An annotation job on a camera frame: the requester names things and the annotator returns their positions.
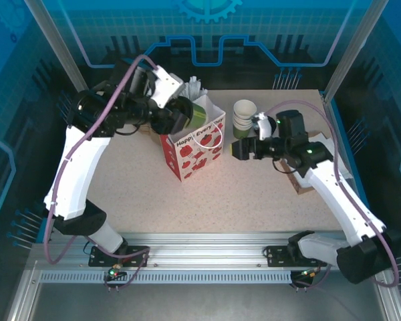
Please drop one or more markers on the blue table edge trim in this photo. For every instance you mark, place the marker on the blue table edge trim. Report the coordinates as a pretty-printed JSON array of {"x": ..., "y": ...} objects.
[{"x": 337, "y": 120}]

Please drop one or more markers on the white paper wrapped straw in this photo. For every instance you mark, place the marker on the white paper wrapped straw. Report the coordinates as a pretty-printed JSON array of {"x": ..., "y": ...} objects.
[
  {"x": 203, "y": 94},
  {"x": 198, "y": 89},
  {"x": 192, "y": 87},
  {"x": 188, "y": 90}
]

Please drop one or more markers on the small LED circuit board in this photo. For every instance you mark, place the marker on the small LED circuit board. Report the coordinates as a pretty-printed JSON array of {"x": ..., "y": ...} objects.
[
  {"x": 115, "y": 272},
  {"x": 307, "y": 274}
]

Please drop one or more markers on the black plastic cup lid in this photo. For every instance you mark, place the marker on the black plastic cup lid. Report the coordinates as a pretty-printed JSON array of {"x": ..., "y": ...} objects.
[
  {"x": 272, "y": 122},
  {"x": 190, "y": 110}
]

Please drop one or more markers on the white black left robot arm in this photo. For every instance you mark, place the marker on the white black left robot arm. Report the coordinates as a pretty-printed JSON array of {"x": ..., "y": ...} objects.
[{"x": 77, "y": 174}]

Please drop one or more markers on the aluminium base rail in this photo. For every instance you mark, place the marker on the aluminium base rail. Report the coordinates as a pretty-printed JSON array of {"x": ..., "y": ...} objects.
[{"x": 204, "y": 247}]

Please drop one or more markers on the aluminium frame post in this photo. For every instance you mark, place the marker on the aluminium frame post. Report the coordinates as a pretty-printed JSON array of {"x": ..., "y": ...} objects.
[
  {"x": 58, "y": 43},
  {"x": 354, "y": 43}
]

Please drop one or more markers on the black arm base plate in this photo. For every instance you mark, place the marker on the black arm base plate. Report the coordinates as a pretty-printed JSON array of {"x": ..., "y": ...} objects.
[
  {"x": 277, "y": 255},
  {"x": 137, "y": 254}
]

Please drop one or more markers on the white red printed paper bag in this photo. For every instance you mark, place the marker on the white red printed paper bag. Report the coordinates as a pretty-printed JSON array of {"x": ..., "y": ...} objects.
[{"x": 194, "y": 157}]

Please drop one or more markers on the aluminium frame side rail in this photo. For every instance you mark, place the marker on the aluminium frame side rail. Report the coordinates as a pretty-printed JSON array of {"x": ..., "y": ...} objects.
[
  {"x": 387, "y": 301},
  {"x": 23, "y": 294}
]

